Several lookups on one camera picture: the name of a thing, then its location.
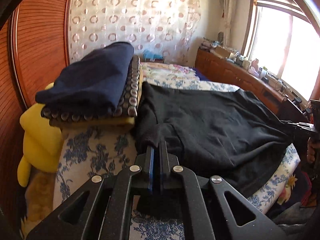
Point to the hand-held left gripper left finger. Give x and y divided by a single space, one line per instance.
150 170

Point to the small round fan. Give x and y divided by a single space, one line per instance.
220 36

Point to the navy blanket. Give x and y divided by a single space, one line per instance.
202 75

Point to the wooden framed window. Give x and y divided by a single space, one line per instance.
287 42

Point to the white window curtain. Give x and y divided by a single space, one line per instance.
230 12

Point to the light blue plush toy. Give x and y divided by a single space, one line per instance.
151 54

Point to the sheer circle-patterned curtain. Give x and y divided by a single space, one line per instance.
125 17

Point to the yellow plush toy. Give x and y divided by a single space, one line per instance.
42 140

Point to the wooden sideboard cabinet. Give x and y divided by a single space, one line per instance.
225 72

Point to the blue floral white bedsheet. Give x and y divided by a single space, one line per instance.
100 150

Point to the tan floral blanket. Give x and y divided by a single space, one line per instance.
40 205

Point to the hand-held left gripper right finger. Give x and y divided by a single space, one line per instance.
163 167

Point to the pile of folded cloths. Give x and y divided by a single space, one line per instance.
208 43

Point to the black printed t-shirt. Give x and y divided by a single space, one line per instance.
212 130

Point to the person's right hand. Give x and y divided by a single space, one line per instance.
313 151

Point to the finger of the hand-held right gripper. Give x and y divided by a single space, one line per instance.
300 126

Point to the pink figurine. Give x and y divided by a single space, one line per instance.
255 67

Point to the yellow folded garment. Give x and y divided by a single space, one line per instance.
112 123

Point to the navy folded garment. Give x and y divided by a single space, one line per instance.
95 80

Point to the circle-patterned folded garment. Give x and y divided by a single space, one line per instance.
130 92

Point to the dark floral blanket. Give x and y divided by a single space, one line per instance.
287 190

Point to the pink floral quilt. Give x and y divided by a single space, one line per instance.
170 71

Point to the wooden slatted wardrobe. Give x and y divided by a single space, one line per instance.
37 42

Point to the open cardboard box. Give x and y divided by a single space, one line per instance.
223 52

